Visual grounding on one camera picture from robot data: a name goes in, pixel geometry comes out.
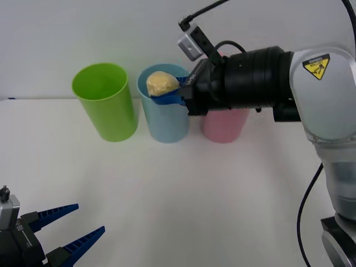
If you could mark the yellow ball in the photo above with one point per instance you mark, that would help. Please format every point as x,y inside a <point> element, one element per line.
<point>161,83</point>

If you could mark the green plastic bin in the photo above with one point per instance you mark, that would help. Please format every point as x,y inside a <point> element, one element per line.
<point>111,116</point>

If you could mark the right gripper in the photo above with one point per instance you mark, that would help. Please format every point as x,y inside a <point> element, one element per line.
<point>210,94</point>

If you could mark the pale blue plastic bin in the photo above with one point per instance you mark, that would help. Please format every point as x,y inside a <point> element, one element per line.
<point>167,125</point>

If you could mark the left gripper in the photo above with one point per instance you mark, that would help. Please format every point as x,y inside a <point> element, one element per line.
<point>19,247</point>

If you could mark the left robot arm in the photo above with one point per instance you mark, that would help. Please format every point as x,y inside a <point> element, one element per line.
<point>7,211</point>

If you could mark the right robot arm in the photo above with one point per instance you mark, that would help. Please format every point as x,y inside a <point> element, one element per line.
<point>320,105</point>

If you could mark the pink plastic bin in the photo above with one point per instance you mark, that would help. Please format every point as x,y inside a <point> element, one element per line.
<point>222,128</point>

